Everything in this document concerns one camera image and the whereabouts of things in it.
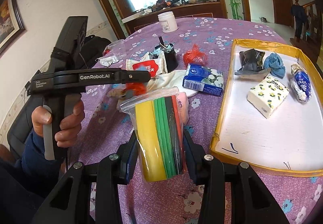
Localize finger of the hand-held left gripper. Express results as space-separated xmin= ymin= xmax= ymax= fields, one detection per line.
xmin=112 ymin=69 xmax=152 ymax=83

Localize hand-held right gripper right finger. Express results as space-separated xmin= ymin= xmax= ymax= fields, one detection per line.
xmin=183 ymin=130 xmax=289 ymax=224

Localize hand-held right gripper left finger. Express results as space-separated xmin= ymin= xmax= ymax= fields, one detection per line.
xmin=38 ymin=130 xmax=139 ymax=224

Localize red white wet wipes pack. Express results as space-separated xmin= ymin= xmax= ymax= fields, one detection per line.
xmin=126 ymin=56 xmax=167 ymax=78

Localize red plastic bag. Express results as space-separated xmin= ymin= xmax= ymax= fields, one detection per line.
xmin=125 ymin=82 xmax=148 ymax=96
xmin=183 ymin=43 xmax=209 ymax=66

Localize bagged colourful sponges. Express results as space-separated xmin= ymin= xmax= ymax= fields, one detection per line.
xmin=120 ymin=87 xmax=188 ymax=183

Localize white sock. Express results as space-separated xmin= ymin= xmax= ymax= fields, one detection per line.
xmin=149 ymin=70 xmax=201 ymax=98

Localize pink tissue pack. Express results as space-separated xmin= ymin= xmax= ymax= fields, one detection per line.
xmin=177 ymin=93 xmax=190 ymax=126

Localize blue floral tissue pack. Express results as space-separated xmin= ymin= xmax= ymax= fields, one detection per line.
xmin=182 ymin=63 xmax=224 ymax=97

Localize yellow cardboard box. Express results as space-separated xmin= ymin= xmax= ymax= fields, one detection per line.
xmin=209 ymin=38 xmax=323 ymax=178

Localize white yellow-flower tissue pack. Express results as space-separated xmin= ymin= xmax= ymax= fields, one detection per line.
xmin=247 ymin=76 xmax=290 ymax=119

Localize black snack packet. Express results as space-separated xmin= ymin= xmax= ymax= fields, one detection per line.
xmin=234 ymin=48 xmax=272 ymax=79

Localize blue towel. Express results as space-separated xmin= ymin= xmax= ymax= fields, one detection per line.
xmin=262 ymin=53 xmax=286 ymax=78

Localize blue silver tissue roll pack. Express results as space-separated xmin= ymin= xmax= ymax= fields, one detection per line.
xmin=290 ymin=64 xmax=313 ymax=103

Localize person's left forearm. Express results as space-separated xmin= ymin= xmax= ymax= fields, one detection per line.
xmin=0 ymin=130 xmax=73 ymax=224

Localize person's left hand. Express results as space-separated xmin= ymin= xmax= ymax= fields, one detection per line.
xmin=31 ymin=100 xmax=85 ymax=149

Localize clear plastic cup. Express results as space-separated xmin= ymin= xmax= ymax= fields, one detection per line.
xmin=105 ymin=39 xmax=125 ymax=59

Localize black backpack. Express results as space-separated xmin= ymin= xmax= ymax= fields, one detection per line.
xmin=76 ymin=35 xmax=110 ymax=73

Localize purple floral tablecloth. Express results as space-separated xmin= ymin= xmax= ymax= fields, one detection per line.
xmin=66 ymin=17 xmax=323 ymax=224

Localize white plastic jar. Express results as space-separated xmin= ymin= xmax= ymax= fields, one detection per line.
xmin=158 ymin=11 xmax=178 ymax=33

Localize pile of tools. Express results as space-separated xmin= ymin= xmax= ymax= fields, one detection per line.
xmin=145 ymin=0 xmax=181 ymax=12

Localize large framed picture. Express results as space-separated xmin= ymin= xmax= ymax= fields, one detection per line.
xmin=0 ymin=0 xmax=27 ymax=59

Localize wooden sideboard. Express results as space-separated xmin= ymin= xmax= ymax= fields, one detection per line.
xmin=121 ymin=0 xmax=229 ymax=36

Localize dark hanging jacket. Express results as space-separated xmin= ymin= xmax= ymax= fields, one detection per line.
xmin=290 ymin=0 xmax=309 ymax=43

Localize wooden stair railing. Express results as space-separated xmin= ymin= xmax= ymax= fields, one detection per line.
xmin=289 ymin=0 xmax=323 ymax=63

